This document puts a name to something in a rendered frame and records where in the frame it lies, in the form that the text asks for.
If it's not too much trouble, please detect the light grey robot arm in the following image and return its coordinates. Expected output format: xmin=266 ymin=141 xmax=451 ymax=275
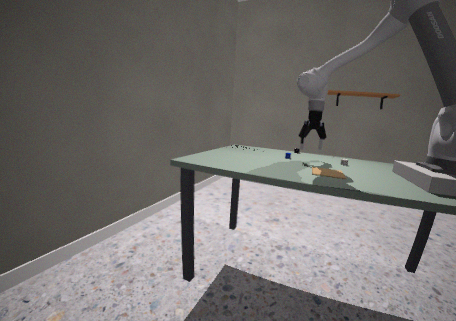
xmin=297 ymin=0 xmax=456 ymax=175

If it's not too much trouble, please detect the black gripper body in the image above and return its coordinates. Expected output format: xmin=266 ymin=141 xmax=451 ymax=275
xmin=308 ymin=110 xmax=322 ymax=129

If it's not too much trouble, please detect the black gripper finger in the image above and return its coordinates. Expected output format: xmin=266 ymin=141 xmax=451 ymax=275
xmin=315 ymin=122 xmax=326 ymax=150
xmin=299 ymin=121 xmax=316 ymax=150

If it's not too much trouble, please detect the tan mottled mat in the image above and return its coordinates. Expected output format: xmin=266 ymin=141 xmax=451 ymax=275
xmin=312 ymin=167 xmax=346 ymax=179

